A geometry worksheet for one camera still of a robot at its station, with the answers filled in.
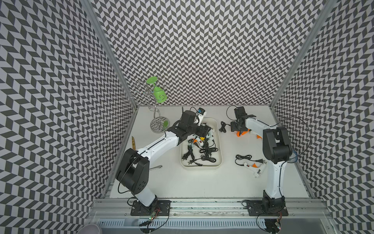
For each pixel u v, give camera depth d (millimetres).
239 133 1037
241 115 840
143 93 818
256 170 844
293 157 895
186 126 655
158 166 893
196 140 925
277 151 558
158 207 711
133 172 439
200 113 736
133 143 980
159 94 944
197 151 920
